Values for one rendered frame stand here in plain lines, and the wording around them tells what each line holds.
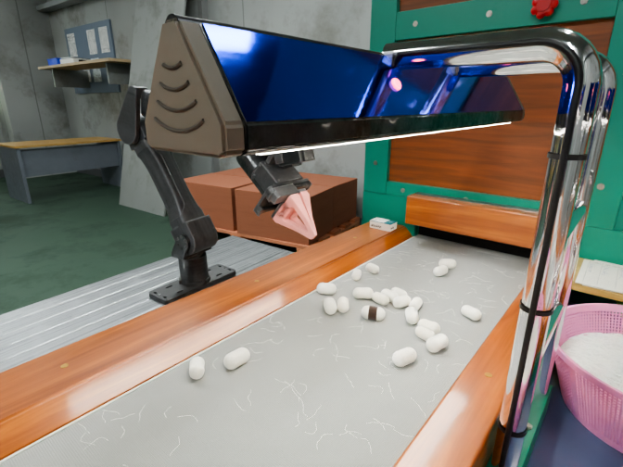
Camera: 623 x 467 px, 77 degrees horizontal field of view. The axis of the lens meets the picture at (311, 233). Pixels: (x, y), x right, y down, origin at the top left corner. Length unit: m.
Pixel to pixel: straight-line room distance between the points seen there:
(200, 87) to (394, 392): 0.41
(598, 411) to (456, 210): 0.48
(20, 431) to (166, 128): 0.38
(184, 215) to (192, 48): 0.66
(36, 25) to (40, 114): 1.25
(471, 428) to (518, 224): 0.53
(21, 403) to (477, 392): 0.49
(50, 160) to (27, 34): 2.50
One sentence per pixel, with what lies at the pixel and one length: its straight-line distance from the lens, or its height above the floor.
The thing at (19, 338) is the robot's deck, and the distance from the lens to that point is 0.89.
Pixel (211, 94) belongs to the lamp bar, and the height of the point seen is 1.07.
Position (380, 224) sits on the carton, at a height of 0.78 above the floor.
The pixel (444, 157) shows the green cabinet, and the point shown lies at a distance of 1.00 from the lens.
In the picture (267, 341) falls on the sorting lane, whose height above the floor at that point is 0.74.
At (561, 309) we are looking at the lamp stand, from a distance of 0.53.
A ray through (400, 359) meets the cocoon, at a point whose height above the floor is 0.75.
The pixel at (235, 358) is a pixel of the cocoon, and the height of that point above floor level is 0.76.
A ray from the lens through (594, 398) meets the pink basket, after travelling 0.60.
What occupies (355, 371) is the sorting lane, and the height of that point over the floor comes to 0.74.
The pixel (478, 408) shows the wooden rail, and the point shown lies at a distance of 0.48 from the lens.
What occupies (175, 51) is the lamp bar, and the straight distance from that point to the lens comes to 0.24.
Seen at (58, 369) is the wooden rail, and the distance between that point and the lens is 0.58.
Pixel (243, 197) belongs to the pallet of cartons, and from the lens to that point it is 2.83.
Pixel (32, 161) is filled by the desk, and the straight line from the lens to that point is 5.45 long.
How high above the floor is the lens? 1.07
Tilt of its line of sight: 18 degrees down
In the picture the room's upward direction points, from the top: straight up
